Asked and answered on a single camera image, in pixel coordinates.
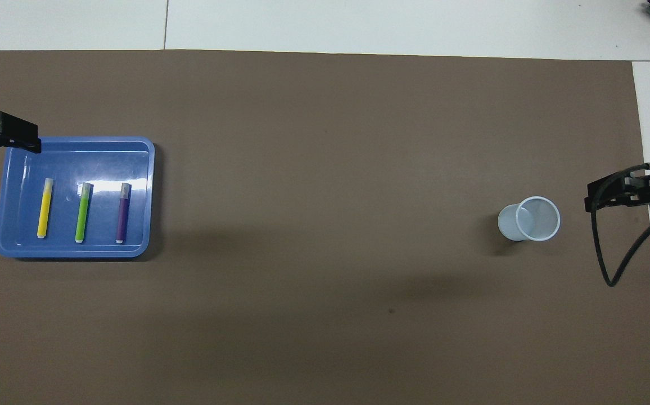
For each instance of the green marker pen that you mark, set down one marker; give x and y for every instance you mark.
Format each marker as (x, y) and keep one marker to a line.
(83, 216)

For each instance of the blue plastic tray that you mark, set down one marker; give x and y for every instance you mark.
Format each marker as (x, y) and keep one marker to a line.
(77, 163)

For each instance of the yellow marker pen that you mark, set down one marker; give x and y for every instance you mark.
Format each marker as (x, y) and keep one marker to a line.
(45, 211)

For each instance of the brown table mat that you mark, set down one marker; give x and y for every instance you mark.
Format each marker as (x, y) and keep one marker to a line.
(302, 140)

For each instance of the purple marker pen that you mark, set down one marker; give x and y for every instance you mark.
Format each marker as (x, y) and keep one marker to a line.
(123, 216)

